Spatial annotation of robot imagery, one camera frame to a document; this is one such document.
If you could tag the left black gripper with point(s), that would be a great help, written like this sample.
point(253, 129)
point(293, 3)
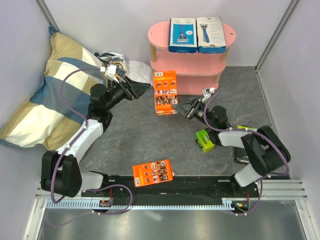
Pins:
point(137, 88)

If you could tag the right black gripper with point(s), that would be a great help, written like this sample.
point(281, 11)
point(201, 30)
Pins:
point(184, 108)

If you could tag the orange razor box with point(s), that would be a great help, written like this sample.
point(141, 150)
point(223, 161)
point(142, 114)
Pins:
point(165, 92)
point(152, 173)

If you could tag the blue razor box clear front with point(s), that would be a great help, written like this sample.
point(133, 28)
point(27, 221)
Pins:
point(182, 36)

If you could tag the white blue razor box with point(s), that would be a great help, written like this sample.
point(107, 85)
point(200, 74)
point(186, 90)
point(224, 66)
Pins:
point(210, 35)

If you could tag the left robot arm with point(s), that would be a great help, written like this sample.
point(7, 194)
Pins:
point(60, 171)

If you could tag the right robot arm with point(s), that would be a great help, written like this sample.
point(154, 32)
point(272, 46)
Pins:
point(265, 151)

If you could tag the pink three-tier shelf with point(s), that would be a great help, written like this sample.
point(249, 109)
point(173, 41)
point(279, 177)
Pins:
point(194, 71)

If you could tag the green black razor pack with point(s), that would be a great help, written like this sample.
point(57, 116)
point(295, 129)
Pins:
point(203, 141)

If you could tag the black green razor box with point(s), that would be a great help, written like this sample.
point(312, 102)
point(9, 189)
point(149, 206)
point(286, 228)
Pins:
point(244, 127)

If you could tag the striped blue beige pillow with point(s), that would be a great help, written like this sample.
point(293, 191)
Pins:
point(44, 119)

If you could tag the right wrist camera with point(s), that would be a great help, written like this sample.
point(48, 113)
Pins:
point(207, 93)

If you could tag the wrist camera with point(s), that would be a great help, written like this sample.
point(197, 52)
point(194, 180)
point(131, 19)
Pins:
point(207, 93)
point(113, 73)

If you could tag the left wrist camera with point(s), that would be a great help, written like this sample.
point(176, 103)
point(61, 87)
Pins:
point(113, 73)

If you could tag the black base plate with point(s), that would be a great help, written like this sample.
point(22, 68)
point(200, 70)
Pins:
point(184, 190)

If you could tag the grey cable duct rail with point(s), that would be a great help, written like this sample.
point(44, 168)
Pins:
point(89, 204)

